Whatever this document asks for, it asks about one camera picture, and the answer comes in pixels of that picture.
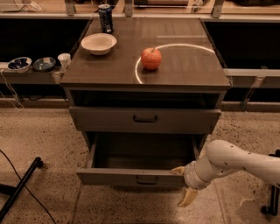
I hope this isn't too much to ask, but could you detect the brown drawer cabinet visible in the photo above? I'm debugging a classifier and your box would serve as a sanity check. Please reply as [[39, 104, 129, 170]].
[[61, 17, 230, 148]]

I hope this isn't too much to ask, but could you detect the black floor cable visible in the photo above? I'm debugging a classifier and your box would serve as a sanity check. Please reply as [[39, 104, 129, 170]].
[[0, 149, 57, 224]]

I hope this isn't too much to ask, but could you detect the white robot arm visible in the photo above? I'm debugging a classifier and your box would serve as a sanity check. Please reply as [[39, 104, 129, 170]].
[[171, 140, 280, 207]]

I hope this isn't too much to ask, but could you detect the black stand leg left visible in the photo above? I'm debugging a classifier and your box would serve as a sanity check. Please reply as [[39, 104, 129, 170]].
[[0, 157, 43, 222]]

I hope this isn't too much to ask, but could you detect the red apple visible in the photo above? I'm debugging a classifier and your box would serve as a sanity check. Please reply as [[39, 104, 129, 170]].
[[141, 47, 162, 71]]

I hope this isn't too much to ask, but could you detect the low grey shelf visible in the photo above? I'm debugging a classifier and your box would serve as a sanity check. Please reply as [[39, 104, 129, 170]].
[[0, 67, 64, 85]]

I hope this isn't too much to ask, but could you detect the white cable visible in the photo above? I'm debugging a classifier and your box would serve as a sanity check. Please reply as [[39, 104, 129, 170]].
[[0, 69, 25, 109]]

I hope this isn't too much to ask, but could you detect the grey drawer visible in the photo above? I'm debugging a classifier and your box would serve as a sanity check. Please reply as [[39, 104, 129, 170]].
[[77, 133, 200, 188], [69, 106, 221, 134]]

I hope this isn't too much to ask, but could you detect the blue soda can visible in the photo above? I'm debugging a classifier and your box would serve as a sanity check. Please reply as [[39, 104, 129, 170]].
[[98, 4, 114, 33]]

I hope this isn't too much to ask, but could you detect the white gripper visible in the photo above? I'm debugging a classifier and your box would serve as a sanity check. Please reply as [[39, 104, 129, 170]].
[[171, 156, 231, 207]]

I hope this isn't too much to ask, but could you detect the white paper cup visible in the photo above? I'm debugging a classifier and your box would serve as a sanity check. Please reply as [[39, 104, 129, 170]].
[[58, 53, 71, 70]]

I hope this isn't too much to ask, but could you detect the black stand leg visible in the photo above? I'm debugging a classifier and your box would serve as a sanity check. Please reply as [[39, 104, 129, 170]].
[[261, 149, 280, 217], [0, 157, 43, 222]]

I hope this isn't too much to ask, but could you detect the blue white bowl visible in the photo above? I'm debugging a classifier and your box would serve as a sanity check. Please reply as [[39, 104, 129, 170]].
[[8, 57, 32, 73]]

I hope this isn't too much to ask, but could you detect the dark blue bowl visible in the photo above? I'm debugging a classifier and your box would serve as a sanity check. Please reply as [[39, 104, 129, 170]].
[[33, 57, 56, 72]]

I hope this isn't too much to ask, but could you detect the black stand leg right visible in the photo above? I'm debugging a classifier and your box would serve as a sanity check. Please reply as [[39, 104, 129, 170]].
[[261, 149, 280, 217]]

